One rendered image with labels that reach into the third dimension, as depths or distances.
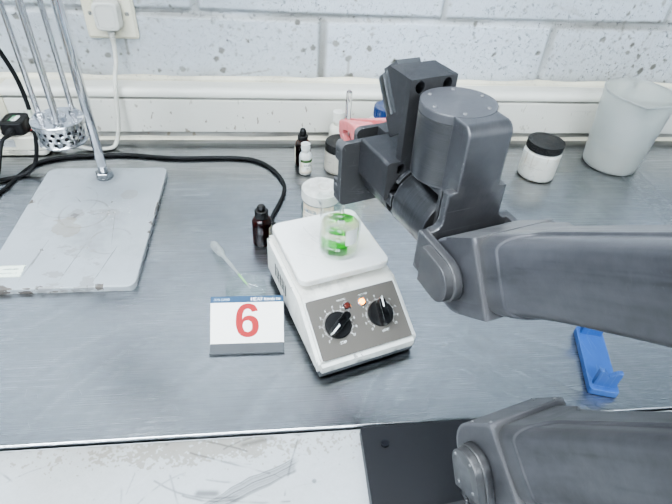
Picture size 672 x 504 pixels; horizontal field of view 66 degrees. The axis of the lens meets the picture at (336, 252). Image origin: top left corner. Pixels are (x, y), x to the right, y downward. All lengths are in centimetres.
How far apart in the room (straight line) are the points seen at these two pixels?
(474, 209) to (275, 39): 70
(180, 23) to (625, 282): 89
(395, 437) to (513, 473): 20
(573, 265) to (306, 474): 36
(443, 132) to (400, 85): 7
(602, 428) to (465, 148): 19
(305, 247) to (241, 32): 50
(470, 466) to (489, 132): 24
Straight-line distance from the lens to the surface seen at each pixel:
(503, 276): 34
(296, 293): 62
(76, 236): 85
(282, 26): 102
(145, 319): 71
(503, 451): 40
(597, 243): 29
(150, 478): 58
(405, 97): 42
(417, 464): 56
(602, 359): 73
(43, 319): 75
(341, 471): 57
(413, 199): 43
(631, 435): 32
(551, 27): 115
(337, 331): 59
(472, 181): 38
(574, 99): 118
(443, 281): 36
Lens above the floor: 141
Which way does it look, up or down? 41 degrees down
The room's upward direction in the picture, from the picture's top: 4 degrees clockwise
